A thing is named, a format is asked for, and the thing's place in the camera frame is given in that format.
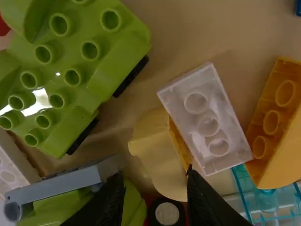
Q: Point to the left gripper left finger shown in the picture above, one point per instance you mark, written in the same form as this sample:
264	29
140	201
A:
105	204

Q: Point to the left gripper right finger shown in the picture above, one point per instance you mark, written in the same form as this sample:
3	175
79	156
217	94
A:
204	207

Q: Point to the pale yellow toy brick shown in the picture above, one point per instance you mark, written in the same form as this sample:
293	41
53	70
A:
160	160

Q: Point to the black toy wheel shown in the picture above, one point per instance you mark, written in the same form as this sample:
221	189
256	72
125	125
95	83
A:
167	212

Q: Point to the tan tray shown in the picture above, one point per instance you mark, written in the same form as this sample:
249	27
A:
188	35

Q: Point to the white toy brick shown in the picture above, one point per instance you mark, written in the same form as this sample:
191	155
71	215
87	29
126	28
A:
207	117
9	169

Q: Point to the clear teal toy brick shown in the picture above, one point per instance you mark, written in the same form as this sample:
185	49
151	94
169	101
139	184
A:
265	200

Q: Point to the green toy car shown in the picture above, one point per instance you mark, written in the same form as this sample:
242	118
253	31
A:
70	61

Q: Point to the green toy brick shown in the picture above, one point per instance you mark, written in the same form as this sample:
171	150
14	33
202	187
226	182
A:
47	212

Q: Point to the grey blue toy brick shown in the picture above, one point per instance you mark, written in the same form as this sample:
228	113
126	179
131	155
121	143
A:
58	186

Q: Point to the red printed toy brick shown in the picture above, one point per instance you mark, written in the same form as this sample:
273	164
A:
3	24

